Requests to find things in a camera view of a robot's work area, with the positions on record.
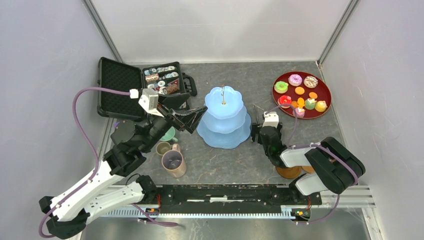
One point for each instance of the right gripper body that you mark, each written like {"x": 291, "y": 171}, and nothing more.
{"x": 279, "y": 130}

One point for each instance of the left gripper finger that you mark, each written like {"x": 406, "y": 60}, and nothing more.
{"x": 187, "y": 120}
{"x": 173, "y": 101}

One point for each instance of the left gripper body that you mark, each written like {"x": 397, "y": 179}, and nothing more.
{"x": 159, "y": 126}

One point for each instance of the metal tongs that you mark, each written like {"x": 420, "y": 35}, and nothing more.
{"x": 257, "y": 114}

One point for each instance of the blue three-tier cake stand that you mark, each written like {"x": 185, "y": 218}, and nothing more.
{"x": 226, "y": 123}

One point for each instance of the red frosted donut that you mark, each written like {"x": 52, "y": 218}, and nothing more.
{"x": 285, "y": 101}

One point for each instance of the pink frosted donut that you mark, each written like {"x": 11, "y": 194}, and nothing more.
{"x": 295, "y": 80}

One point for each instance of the green frosted donut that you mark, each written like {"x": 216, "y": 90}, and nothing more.
{"x": 281, "y": 87}

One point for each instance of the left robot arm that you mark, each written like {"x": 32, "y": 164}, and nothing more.
{"x": 68, "y": 214}

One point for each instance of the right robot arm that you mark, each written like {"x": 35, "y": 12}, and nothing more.
{"x": 335, "y": 167}

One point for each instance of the green teacup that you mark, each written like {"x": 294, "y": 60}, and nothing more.
{"x": 169, "y": 136}

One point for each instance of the small olive cup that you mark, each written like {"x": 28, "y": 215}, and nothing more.
{"x": 162, "y": 147}

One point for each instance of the black open case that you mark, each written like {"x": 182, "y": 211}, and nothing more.
{"x": 166, "y": 78}

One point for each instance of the pink mug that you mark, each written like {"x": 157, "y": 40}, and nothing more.
{"x": 173, "y": 161}

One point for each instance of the pink cupcake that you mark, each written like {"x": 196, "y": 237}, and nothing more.
{"x": 299, "y": 112}

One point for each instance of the dark wooden coaster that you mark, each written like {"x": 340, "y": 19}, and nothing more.
{"x": 289, "y": 172}

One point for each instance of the light wooden coaster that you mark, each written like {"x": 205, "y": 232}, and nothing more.
{"x": 308, "y": 169}

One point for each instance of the green cupcake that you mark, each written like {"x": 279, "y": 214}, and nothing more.
{"x": 310, "y": 103}

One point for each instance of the orange round cookie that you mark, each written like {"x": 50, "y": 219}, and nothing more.
{"x": 299, "y": 90}

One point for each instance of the yellow cupcake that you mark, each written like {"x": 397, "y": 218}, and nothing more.
{"x": 321, "y": 106}

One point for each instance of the red round tray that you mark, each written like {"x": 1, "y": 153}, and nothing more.
{"x": 322, "y": 91}

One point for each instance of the small orange cookie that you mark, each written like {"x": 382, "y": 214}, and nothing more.
{"x": 312, "y": 95}

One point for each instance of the white sprinkled donut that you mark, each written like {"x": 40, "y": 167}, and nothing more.
{"x": 310, "y": 82}

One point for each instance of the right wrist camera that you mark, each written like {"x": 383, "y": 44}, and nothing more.
{"x": 271, "y": 119}

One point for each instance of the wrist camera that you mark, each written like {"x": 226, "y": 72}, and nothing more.
{"x": 149, "y": 102}
{"x": 271, "y": 119}

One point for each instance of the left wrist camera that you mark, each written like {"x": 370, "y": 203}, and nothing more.
{"x": 149, "y": 102}

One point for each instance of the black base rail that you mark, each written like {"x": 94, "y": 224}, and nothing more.
{"x": 225, "y": 201}

